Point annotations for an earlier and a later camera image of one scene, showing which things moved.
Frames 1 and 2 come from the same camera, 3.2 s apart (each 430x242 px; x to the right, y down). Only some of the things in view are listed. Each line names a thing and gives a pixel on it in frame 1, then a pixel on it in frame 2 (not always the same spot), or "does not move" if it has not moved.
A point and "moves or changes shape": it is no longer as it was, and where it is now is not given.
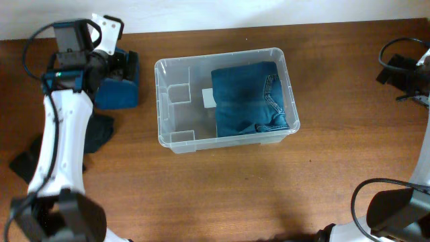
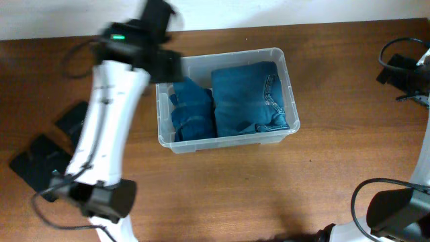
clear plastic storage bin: x=224 y=100 does not move
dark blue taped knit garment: x=114 y=93 moves or changes shape
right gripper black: x=397 y=79 does not move
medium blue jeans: x=248 y=98 does not move
